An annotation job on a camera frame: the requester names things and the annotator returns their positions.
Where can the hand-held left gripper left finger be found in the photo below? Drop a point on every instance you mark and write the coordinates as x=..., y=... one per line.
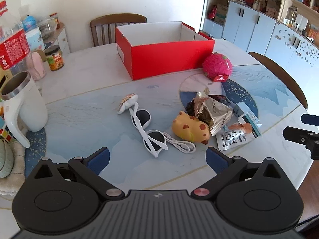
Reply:
x=98, y=159

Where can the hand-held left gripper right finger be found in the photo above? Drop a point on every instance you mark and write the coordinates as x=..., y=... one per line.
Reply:
x=216, y=159

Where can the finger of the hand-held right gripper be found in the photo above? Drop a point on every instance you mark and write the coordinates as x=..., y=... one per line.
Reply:
x=297, y=134
x=310, y=119

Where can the white snack packet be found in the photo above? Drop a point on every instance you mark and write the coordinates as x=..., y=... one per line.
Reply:
x=229, y=142

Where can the yellow spotted squishy toy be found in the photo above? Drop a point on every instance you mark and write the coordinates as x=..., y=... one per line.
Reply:
x=189, y=127

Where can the small light blue carton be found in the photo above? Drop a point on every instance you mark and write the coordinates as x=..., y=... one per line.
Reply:
x=253, y=124

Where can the foil snack wrapper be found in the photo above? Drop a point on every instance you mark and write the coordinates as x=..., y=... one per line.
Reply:
x=214, y=110

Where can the white sunglasses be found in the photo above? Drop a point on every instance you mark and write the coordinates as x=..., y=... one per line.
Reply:
x=142, y=117

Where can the red cardboard box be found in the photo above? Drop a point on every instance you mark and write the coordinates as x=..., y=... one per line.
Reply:
x=162, y=59

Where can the dark wooden chair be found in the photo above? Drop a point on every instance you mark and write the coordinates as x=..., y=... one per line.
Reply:
x=281, y=77

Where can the dark snack packet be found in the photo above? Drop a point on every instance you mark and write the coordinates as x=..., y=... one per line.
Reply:
x=190, y=108

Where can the beige towel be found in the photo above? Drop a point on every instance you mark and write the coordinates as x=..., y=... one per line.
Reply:
x=17, y=179

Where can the white jug with steel rim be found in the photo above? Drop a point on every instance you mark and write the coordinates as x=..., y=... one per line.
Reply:
x=30, y=109

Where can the pale green ribbed item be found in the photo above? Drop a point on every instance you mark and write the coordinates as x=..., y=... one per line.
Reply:
x=5, y=159

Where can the pink plush ball toy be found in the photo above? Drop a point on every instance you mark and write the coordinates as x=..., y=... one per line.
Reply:
x=216, y=64

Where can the puzzle cube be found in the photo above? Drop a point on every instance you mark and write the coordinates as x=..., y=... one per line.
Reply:
x=6, y=132

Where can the green label jar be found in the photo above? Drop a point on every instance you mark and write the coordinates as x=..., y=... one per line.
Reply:
x=55, y=61

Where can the pink bottle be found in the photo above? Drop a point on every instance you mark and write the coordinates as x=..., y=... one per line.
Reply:
x=37, y=67

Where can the white drawer sideboard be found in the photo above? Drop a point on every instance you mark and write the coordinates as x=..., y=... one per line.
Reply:
x=63, y=39

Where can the light blue printed tissue box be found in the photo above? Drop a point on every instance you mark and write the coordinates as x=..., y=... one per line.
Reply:
x=35, y=39

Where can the cardboard box on shelf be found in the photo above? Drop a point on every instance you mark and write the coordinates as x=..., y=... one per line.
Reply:
x=221, y=13

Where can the red label soda bottle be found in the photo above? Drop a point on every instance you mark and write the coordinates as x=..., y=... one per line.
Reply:
x=12, y=49

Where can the clear plastic case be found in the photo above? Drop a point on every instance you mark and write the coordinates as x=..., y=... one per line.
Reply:
x=47, y=27

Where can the wooden slat-back chair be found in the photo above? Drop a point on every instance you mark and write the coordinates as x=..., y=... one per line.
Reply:
x=117, y=18

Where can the red lid sauce jar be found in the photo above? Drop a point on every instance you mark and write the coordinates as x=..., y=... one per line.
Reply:
x=55, y=20

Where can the blue globe ball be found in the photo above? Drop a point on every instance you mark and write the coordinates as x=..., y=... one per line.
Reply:
x=30, y=23

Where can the blue-grey wall cabinet unit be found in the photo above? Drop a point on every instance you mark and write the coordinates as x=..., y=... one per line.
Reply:
x=251, y=27

